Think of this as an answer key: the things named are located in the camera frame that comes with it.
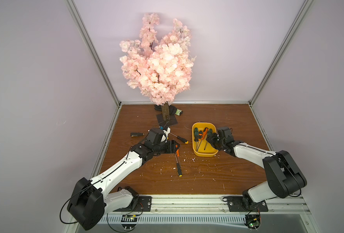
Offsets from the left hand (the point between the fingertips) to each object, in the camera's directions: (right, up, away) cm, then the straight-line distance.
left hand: (178, 145), depth 78 cm
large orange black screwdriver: (+19, +6, +22) cm, 30 cm away
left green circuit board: (-25, -38, -7) cm, 46 cm away
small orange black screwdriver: (+15, +3, +20) cm, 25 cm away
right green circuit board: (+37, -35, -9) cm, 52 cm away
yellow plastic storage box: (+18, -5, +14) cm, 23 cm away
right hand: (+19, +4, +13) cm, 24 cm away
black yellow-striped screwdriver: (+1, -17, +4) cm, 17 cm away
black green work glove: (-4, +21, +35) cm, 41 cm away
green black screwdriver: (+12, +3, +19) cm, 23 cm away
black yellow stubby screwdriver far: (-32, +3, +25) cm, 40 cm away
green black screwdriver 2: (+22, +5, +21) cm, 31 cm away
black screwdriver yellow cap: (+3, 0, +19) cm, 19 cm away
